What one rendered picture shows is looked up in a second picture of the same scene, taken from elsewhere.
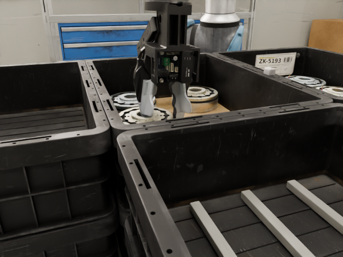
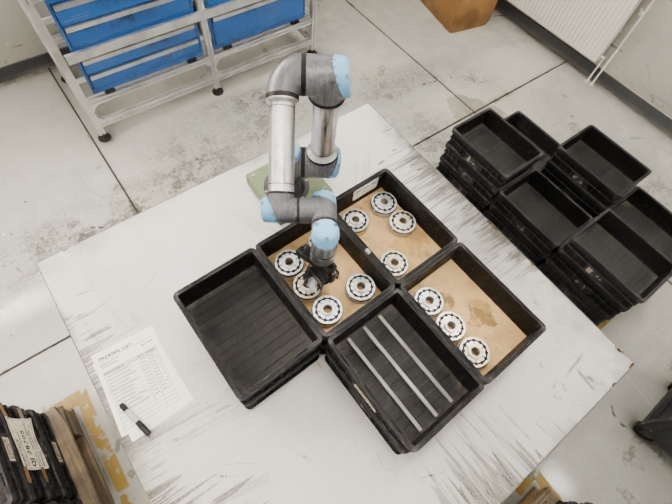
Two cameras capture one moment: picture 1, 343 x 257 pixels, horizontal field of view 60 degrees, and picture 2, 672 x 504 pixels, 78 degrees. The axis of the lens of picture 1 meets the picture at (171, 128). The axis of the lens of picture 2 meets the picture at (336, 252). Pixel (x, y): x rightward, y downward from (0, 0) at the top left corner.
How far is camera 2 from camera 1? 1.14 m
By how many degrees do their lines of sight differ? 42
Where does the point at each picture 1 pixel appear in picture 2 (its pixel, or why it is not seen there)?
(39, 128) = (248, 299)
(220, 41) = (325, 171)
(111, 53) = (133, 23)
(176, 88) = not seen: hidden behind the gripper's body
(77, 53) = (87, 36)
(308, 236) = (385, 341)
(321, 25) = not seen: outside the picture
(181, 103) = not seen: hidden behind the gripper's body
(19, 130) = (239, 304)
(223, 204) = (357, 333)
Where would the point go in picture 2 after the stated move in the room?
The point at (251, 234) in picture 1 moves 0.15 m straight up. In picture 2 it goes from (368, 345) to (375, 332)
